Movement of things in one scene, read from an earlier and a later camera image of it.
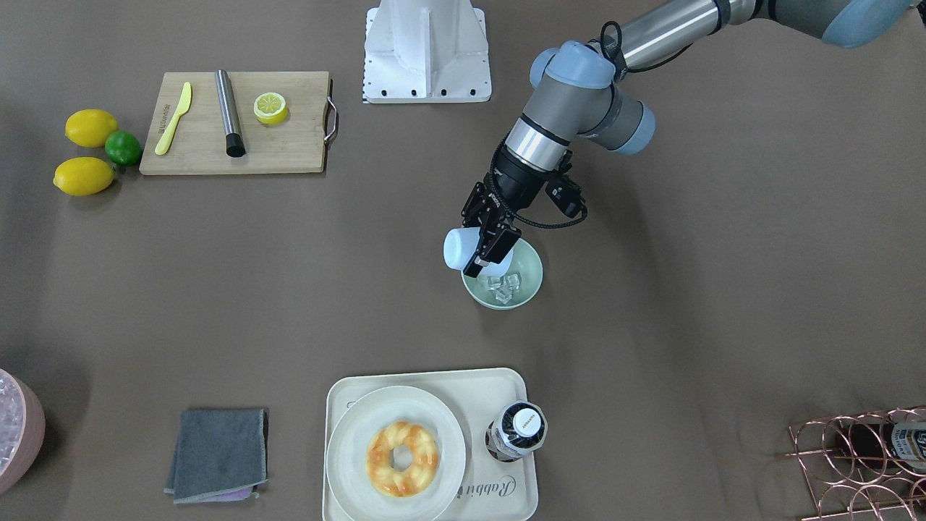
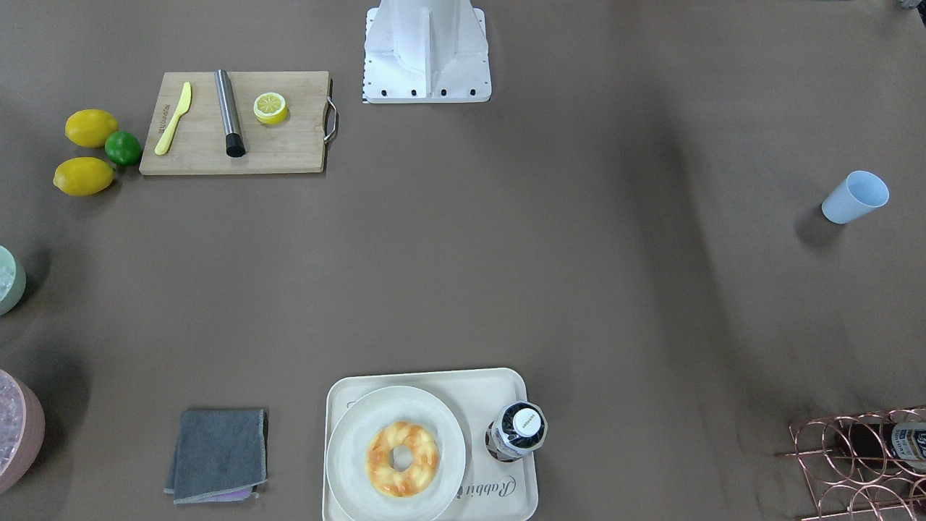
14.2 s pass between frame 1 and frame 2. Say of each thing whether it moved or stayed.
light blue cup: moved
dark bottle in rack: stayed
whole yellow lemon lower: stayed
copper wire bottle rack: stayed
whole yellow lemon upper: stayed
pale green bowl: moved
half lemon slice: stayed
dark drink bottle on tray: stayed
